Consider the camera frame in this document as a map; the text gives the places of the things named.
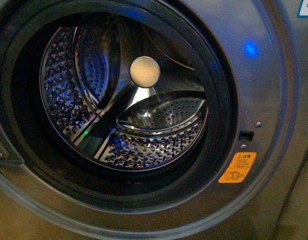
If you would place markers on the orange warning sticker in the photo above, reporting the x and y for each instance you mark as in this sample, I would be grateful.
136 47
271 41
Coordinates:
238 168

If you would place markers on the steel washing machine drum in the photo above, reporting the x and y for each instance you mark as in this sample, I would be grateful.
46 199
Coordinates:
114 94

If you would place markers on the white energy label sticker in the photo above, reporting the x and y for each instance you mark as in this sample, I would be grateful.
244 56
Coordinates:
303 9

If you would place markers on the upper latch screw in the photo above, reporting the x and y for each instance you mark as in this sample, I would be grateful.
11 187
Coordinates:
258 124

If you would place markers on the door hinge bracket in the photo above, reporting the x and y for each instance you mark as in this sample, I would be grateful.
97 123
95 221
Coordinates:
8 154

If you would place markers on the black rubber door gasket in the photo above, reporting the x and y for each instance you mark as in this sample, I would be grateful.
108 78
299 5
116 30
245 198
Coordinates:
26 26

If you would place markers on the grey front-load washing machine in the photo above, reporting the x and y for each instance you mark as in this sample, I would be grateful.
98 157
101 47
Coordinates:
265 48

